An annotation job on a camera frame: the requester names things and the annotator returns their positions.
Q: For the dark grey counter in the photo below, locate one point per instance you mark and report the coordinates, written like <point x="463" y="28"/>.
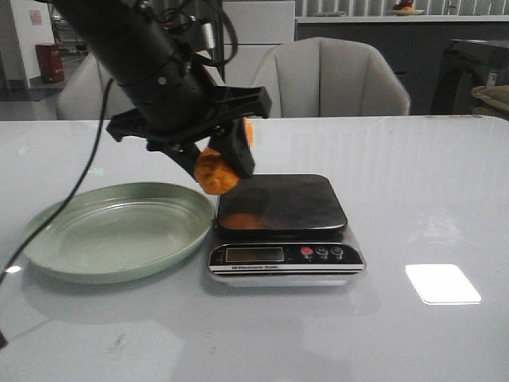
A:
<point x="413" y="46"/>

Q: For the plate with fruit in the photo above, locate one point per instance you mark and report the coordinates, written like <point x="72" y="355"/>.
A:
<point x="405" y="8"/>

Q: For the orange corn cob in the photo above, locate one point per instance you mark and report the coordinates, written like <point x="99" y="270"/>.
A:
<point x="213" y="173"/>

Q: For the black appliance at right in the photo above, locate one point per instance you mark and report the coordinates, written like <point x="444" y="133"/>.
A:
<point x="467" y="64"/>

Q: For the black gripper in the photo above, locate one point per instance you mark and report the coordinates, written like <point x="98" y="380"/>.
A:
<point x="177" y="107"/>

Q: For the black electronic kitchen scale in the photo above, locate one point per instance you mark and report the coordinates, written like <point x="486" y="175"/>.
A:
<point x="283" y="230"/>

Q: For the white cabinet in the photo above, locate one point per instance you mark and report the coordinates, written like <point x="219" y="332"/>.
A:
<point x="259" y="26"/>

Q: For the beige cushion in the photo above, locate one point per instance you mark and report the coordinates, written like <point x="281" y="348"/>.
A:
<point x="491" y="101"/>

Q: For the left grey upholstered chair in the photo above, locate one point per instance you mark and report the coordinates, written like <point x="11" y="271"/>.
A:
<point x="82" y="97"/>

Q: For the red trash bin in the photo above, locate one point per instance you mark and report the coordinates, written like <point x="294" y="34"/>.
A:
<point x="50" y="63"/>

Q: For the light green plate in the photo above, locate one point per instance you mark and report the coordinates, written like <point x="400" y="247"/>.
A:
<point x="122" y="232"/>

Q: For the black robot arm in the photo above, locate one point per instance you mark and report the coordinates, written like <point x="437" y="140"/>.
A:
<point x="132" y="38"/>

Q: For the grey upholstered chair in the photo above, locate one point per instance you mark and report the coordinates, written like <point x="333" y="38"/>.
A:
<point x="325" y="77"/>
<point x="82" y="97"/>

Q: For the right grey upholstered chair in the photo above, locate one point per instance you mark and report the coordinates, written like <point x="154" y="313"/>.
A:
<point x="325" y="77"/>

